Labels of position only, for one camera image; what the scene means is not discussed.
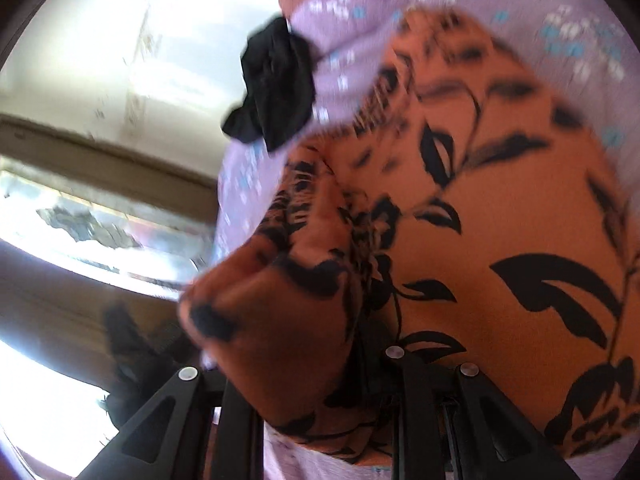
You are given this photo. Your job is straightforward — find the orange black floral garment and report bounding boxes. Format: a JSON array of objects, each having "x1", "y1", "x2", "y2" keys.
[{"x1": 179, "y1": 8, "x2": 639, "y2": 466}]

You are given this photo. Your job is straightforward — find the window with metal grille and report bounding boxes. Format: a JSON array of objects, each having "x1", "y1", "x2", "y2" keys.
[{"x1": 1, "y1": 169, "x2": 214, "y2": 300}]

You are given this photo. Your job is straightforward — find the purple floral bed sheet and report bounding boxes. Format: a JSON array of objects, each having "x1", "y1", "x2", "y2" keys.
[{"x1": 220, "y1": 0, "x2": 639, "y2": 479}]

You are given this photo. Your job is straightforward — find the black folded garment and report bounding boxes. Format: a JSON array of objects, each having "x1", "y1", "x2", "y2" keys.
[{"x1": 221, "y1": 15, "x2": 316, "y2": 153}]

